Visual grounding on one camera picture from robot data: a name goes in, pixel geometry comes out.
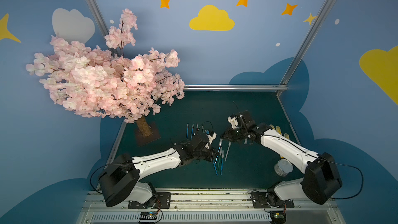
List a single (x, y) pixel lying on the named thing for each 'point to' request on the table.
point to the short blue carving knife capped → (215, 168)
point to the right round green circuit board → (278, 217)
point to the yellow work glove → (286, 136)
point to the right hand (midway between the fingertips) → (223, 134)
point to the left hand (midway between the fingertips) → (220, 152)
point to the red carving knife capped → (197, 129)
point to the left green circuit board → (149, 215)
